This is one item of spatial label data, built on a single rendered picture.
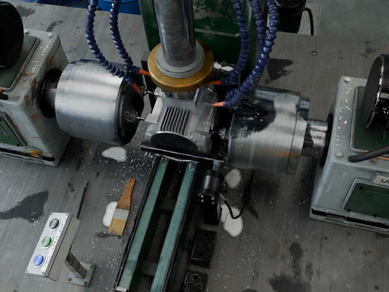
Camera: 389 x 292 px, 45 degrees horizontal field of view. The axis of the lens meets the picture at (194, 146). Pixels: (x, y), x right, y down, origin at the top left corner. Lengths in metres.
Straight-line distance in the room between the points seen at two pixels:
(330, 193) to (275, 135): 0.25
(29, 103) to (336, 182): 0.90
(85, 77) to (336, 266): 0.93
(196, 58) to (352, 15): 2.15
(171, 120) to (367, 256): 0.71
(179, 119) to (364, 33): 2.05
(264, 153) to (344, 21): 2.07
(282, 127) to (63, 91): 0.64
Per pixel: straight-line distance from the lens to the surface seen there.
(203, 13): 1.41
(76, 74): 1.42
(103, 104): 1.36
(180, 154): 1.37
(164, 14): 1.12
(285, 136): 1.27
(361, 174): 1.28
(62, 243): 1.28
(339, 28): 3.21
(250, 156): 1.30
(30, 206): 1.66
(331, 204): 1.45
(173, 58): 1.22
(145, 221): 1.40
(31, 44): 1.54
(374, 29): 3.25
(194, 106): 1.34
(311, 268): 1.49
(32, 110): 1.48
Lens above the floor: 2.20
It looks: 58 degrees down
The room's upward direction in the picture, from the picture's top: 6 degrees counter-clockwise
